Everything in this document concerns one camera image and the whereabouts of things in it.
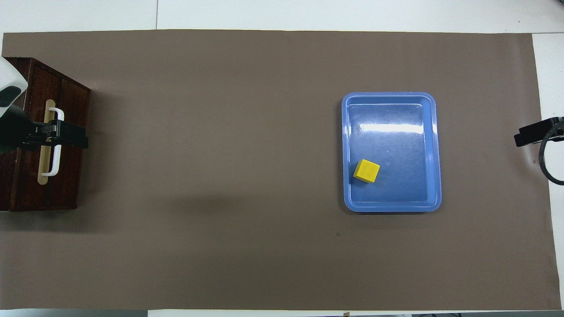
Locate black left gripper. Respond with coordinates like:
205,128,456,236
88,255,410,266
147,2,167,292
0,103,89,154

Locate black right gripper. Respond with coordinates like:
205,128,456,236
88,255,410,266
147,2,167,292
514,117,564,147

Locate yellow cube block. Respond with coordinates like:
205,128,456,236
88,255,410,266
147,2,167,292
353,159,380,184

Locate dark wooden drawer cabinet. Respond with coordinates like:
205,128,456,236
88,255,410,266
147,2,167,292
0,57,92,212

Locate blue plastic tray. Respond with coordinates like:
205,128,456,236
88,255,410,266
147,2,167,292
341,92,442,213

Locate brown paper table mat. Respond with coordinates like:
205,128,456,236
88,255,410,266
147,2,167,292
0,29,560,311

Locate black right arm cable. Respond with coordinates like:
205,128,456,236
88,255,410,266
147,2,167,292
539,121,564,185

